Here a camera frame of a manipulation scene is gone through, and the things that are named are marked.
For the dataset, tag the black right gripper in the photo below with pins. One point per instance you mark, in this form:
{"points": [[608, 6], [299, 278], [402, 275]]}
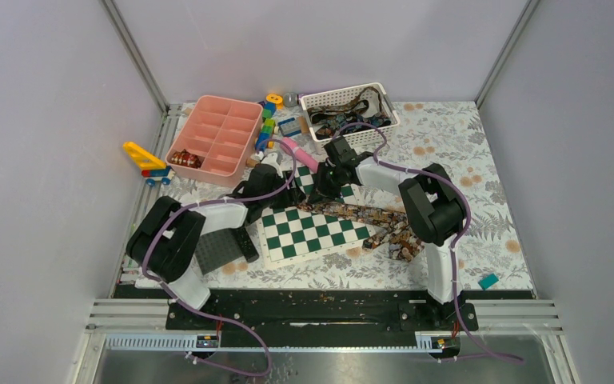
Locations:
{"points": [[321, 192]]}

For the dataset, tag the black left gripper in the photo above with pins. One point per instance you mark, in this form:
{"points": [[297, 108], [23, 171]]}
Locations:
{"points": [[292, 196]]}

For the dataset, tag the white perforated plastic basket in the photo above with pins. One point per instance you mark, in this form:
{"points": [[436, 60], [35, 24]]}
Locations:
{"points": [[367, 100]]}

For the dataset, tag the pink divided organizer tray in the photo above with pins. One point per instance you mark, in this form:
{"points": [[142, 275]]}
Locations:
{"points": [[223, 133]]}

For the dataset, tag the brown floral patterned tie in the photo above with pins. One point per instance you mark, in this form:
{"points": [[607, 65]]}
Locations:
{"points": [[395, 230]]}

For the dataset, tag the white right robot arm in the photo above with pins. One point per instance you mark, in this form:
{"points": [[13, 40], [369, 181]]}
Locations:
{"points": [[436, 210]]}

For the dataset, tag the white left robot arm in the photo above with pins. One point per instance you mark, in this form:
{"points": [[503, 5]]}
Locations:
{"points": [[165, 241]]}

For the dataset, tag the wooden arch block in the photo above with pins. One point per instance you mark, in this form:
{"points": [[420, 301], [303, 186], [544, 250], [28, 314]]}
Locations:
{"points": [[253, 160]]}

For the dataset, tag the blue patterned tie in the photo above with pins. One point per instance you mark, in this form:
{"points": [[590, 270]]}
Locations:
{"points": [[350, 123]]}

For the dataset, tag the wooden rectangular block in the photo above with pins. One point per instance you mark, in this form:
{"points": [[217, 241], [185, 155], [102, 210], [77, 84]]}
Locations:
{"points": [[304, 126]]}

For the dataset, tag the blue grey lego brick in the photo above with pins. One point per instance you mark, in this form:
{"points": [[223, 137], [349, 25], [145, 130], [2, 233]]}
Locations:
{"points": [[289, 127]]}

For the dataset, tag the green white chessboard mat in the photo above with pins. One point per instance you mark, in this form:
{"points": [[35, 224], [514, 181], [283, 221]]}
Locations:
{"points": [[288, 236]]}

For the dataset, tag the colourful lego block vehicle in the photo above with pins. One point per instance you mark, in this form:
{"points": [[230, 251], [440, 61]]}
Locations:
{"points": [[270, 105]]}

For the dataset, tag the rolled red patterned tie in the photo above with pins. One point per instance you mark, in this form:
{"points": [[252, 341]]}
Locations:
{"points": [[186, 159]]}

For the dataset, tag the grey lego baseplate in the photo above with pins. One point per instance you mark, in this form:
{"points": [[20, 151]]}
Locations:
{"points": [[214, 250]]}

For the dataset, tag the purple glitter microphone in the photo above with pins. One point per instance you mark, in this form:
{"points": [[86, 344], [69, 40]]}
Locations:
{"points": [[290, 99]]}

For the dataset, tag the yellow toy crane car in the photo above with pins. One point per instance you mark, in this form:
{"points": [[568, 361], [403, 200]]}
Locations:
{"points": [[153, 170]]}

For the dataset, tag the small teal block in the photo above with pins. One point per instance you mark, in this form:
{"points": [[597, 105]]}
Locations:
{"points": [[488, 281]]}

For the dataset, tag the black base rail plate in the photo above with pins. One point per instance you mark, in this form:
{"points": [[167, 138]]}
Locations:
{"points": [[332, 318]]}

